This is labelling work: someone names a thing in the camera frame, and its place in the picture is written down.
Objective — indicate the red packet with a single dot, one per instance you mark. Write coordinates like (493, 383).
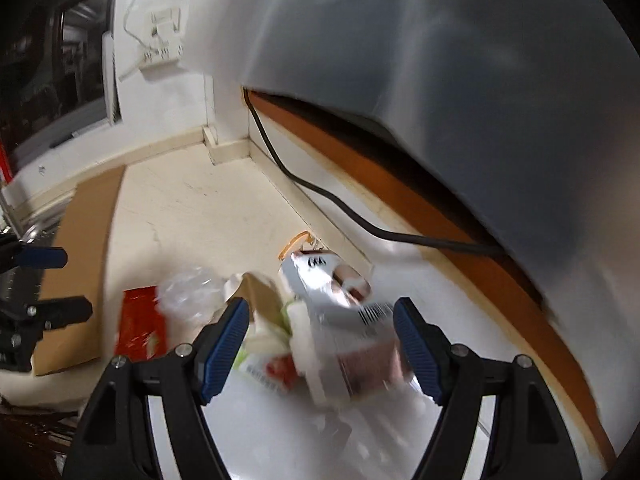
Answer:
(137, 325)

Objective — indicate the white green and red package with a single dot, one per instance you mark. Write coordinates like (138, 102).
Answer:
(265, 367)

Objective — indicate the clear plastic bag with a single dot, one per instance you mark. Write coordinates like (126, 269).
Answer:
(190, 292)

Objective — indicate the stainless steel sink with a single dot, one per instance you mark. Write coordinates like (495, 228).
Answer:
(40, 220)

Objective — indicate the brown cardboard sheet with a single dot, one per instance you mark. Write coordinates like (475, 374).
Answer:
(85, 240)

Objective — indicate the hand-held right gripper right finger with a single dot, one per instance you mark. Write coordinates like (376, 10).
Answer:
(417, 350)

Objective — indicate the brown paper bag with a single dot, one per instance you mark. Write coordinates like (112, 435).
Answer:
(260, 300)

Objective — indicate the silver packet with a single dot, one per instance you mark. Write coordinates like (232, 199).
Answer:
(345, 330)

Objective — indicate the large grey appliance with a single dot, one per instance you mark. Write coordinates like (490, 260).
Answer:
(450, 60)

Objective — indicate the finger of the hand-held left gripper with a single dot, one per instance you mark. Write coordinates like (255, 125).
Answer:
(42, 257)
(65, 310)

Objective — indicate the white wall socket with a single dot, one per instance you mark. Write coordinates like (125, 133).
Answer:
(162, 20)

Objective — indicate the white power strip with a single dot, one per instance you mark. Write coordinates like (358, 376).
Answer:
(162, 52)

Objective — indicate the dark window with grey frame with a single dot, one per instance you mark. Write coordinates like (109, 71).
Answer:
(50, 60)

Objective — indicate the orange rubber band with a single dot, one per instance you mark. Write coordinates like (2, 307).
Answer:
(295, 238)

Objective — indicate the orange wooden frame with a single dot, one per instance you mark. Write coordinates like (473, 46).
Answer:
(400, 180)

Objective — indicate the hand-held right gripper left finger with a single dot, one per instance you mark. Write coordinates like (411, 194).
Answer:
(225, 345)

